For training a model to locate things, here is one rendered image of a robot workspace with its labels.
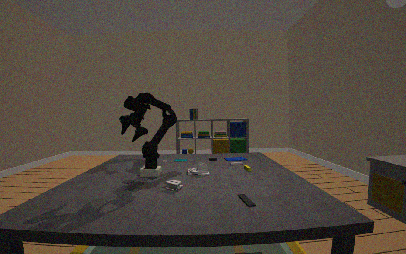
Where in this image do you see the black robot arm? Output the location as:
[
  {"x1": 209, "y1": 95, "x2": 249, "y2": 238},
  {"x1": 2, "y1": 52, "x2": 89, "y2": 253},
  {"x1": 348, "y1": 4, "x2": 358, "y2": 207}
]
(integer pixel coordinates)
[{"x1": 122, "y1": 92, "x2": 177, "y2": 169}]

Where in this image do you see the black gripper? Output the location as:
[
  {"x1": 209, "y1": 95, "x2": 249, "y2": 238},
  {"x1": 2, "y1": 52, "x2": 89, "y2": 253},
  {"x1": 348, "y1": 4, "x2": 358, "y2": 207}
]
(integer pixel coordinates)
[{"x1": 119, "y1": 112, "x2": 148, "y2": 142}]

